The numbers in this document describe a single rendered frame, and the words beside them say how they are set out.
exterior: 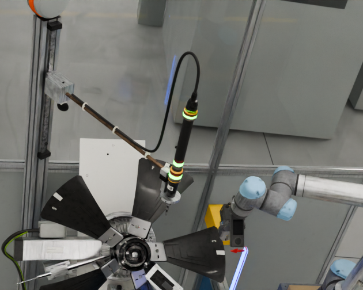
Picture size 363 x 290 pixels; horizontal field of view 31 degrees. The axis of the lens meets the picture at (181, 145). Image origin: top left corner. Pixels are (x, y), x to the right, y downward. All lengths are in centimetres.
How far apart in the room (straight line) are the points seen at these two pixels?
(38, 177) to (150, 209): 66
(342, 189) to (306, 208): 131
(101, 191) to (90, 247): 24
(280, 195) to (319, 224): 152
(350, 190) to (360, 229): 252
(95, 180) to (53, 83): 41
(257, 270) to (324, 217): 50
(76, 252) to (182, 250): 39
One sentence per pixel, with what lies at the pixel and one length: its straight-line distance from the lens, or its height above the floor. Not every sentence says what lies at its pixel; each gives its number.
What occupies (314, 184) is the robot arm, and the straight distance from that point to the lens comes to 227.
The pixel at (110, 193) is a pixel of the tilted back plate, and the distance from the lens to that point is 262.
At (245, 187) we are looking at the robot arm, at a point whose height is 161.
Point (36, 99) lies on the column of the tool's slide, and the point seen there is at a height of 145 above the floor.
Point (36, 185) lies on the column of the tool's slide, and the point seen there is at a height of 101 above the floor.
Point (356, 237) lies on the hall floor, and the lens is 471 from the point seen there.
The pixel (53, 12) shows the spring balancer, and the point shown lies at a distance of 245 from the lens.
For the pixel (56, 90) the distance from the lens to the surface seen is 251.
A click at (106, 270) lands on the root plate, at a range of 242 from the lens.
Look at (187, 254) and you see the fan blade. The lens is 246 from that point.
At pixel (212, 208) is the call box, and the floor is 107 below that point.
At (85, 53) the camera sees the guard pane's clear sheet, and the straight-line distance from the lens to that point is 272.
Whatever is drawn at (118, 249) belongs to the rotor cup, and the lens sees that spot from 237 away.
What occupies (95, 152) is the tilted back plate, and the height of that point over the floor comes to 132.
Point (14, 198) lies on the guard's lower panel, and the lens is 316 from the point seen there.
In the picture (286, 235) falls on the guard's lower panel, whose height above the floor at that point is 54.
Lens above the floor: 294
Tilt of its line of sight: 36 degrees down
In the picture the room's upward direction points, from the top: 13 degrees clockwise
